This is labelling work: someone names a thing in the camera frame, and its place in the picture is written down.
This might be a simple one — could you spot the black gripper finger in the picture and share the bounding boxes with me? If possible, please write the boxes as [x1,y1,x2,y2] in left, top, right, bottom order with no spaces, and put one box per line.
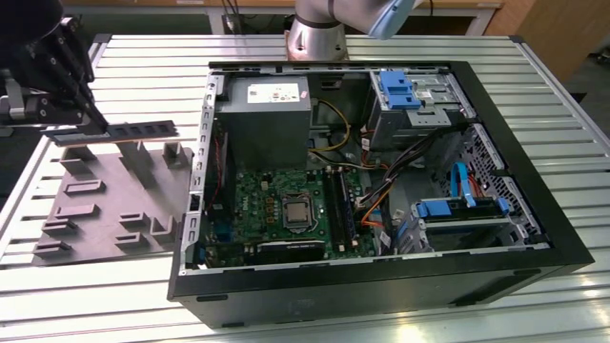
[0,89,95,126]
[47,16,113,137]

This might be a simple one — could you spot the grey plastic parts rack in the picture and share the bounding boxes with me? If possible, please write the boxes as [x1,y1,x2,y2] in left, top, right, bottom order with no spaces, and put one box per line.
[31,139,197,268]

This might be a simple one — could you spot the grey power supply unit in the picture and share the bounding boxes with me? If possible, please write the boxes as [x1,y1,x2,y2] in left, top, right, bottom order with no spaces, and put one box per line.
[213,75,314,171]

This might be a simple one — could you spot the green motherboard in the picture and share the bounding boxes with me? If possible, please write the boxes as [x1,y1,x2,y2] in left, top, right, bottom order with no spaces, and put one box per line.
[198,167,382,267]

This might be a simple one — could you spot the silver CPU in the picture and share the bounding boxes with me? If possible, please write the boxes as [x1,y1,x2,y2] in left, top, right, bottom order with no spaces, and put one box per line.
[285,204,310,221]

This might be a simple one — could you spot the metal socket cover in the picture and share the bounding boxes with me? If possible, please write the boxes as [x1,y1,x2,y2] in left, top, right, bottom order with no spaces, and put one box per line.
[279,192,318,232]

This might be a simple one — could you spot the black graphics card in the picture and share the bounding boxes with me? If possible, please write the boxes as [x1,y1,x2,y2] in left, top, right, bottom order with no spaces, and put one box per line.
[246,238,329,266]

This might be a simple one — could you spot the blue plastic drive latch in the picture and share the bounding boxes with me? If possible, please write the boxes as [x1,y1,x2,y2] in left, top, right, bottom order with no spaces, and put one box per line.
[380,71,425,111]

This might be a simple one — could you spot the metal drive cage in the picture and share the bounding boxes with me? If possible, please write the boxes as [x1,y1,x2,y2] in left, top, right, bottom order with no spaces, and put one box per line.
[369,69,478,151]

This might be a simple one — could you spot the black open PC case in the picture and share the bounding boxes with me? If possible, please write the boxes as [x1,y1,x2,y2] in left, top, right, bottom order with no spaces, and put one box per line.
[166,59,596,329]

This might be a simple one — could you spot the hard disk in blue carrier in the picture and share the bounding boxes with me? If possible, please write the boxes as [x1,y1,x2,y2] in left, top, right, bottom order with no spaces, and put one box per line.
[412,198,512,219]

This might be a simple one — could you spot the wooden cabinet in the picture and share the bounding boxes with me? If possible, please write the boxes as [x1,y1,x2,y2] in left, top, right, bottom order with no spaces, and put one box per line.
[484,0,610,85]

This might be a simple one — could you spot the yellow wire bundle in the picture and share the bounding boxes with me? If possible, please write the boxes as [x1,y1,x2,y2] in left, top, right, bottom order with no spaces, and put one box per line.
[309,99,351,154]

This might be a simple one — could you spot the white and black wire bundle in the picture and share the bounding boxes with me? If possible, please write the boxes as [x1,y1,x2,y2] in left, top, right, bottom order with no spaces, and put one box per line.
[309,149,390,171]

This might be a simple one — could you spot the orange red wire bundle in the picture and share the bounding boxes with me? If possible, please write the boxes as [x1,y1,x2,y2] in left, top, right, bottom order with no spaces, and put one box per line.
[357,124,400,229]

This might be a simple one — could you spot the black cable bundle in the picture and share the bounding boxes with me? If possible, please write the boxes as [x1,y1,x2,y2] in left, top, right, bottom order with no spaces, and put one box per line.
[355,123,473,208]

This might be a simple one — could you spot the blue flat data cable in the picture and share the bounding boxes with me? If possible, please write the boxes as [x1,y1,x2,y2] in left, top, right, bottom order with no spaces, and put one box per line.
[450,162,478,208]
[396,218,414,253]

